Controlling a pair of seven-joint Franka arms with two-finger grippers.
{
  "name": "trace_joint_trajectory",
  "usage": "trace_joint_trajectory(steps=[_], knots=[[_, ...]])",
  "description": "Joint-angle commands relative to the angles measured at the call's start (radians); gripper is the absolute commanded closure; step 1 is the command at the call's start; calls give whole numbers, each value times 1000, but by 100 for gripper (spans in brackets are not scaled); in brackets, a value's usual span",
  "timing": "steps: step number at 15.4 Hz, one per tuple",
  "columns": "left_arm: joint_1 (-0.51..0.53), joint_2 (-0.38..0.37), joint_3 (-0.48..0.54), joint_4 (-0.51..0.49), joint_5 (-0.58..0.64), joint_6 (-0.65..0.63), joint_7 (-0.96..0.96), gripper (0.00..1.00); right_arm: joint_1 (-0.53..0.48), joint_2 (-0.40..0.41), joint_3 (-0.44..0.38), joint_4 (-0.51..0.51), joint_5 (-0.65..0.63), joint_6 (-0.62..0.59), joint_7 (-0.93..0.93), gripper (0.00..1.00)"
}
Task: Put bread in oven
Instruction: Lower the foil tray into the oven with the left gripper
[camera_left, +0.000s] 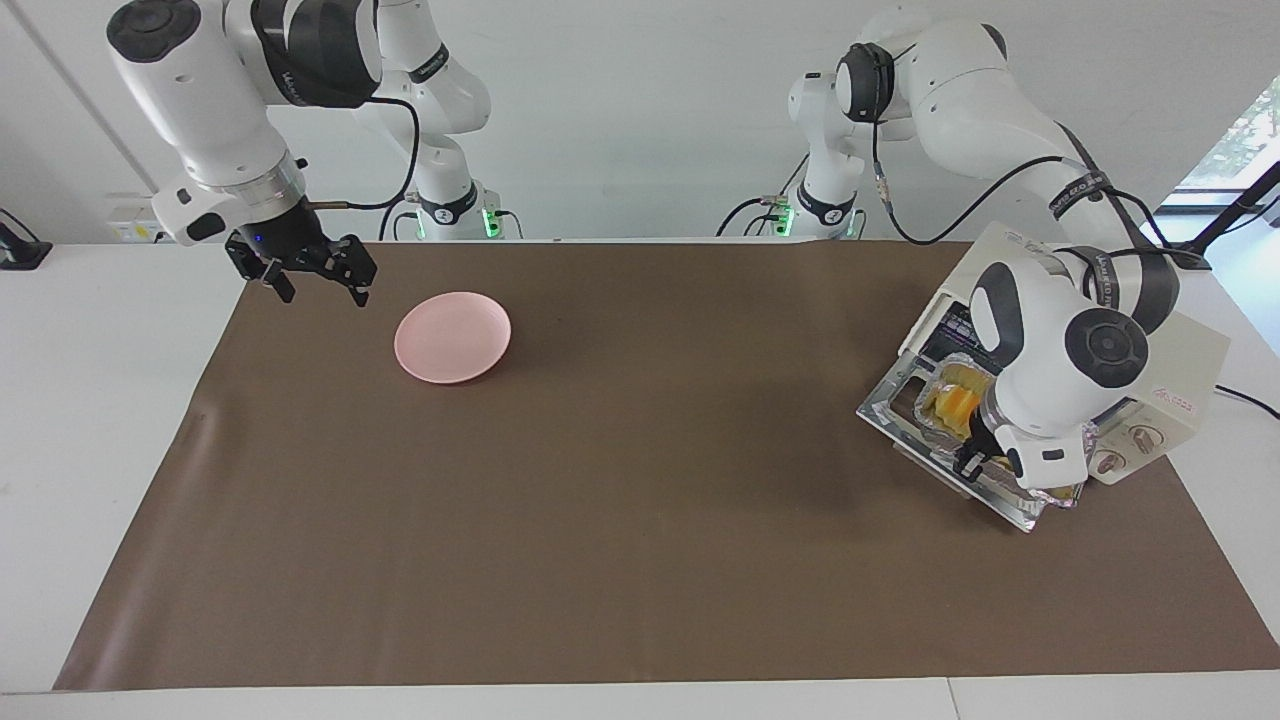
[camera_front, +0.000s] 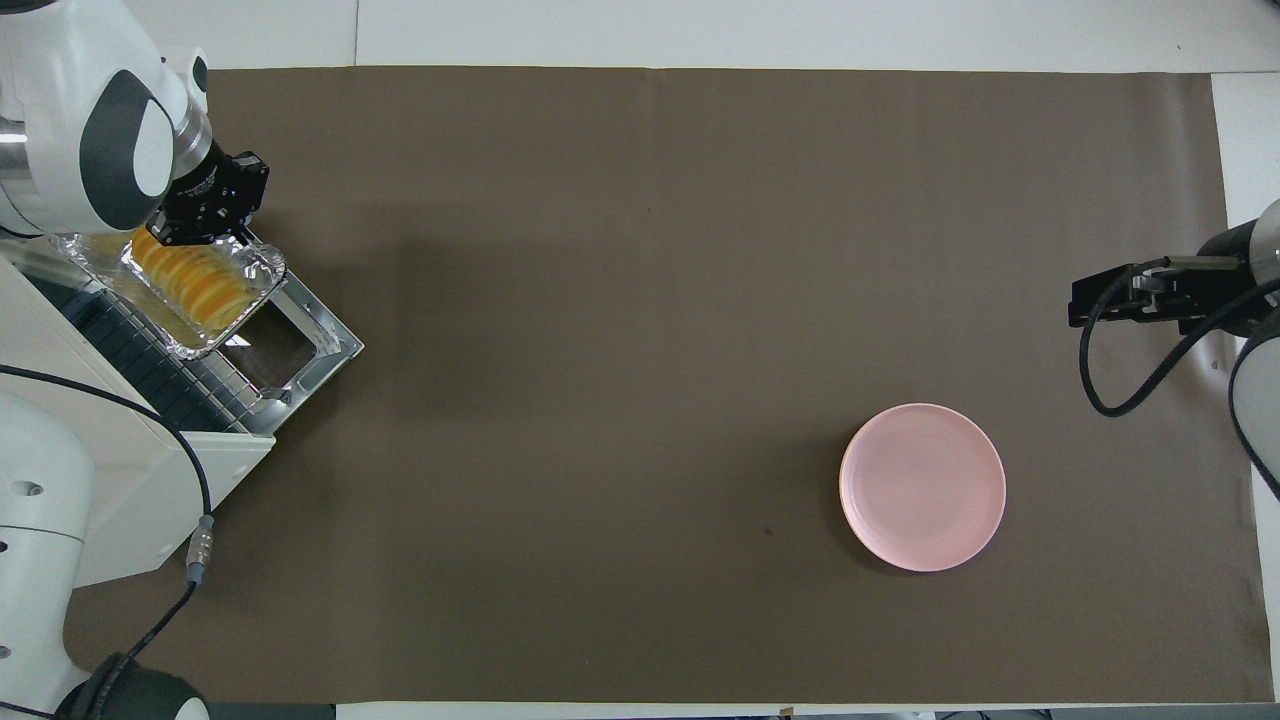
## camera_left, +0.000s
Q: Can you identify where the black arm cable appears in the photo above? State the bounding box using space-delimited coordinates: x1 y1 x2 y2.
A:
868 40 1201 273
300 95 421 212

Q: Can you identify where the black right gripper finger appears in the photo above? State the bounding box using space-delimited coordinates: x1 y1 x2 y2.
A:
226 245 298 304
335 235 379 308

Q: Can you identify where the window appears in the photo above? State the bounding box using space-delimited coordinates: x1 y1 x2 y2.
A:
1178 78 1280 193

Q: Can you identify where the aluminium foil tray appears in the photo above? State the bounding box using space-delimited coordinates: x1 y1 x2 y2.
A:
913 352 1087 511

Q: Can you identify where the black oven power cable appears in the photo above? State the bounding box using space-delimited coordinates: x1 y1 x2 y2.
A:
1214 384 1280 422

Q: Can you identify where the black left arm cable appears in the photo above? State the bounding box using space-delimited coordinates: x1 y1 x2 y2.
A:
868 40 1201 273

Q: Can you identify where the black base cable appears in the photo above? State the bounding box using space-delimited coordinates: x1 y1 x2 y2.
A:
715 196 773 238
377 193 419 241

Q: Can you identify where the glass oven door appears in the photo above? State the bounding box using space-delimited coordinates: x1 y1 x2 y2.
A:
857 352 1073 533

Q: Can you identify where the brown table mat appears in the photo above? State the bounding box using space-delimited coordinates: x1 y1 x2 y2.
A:
55 240 1280 691

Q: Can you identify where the black desk clamp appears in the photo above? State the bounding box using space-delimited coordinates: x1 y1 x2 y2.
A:
0 208 53 271

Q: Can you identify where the sliced yellow bread loaf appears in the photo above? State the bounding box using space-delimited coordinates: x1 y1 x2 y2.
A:
925 365 988 428

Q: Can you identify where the white wall socket box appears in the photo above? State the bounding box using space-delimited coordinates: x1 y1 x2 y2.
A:
108 195 169 244

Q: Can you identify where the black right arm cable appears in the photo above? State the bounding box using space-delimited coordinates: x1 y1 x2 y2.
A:
300 95 421 212

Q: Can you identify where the cream toaster oven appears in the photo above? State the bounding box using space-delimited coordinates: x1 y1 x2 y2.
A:
898 222 1231 487

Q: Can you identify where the pink round plate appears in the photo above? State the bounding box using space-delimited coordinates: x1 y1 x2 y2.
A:
394 292 513 384

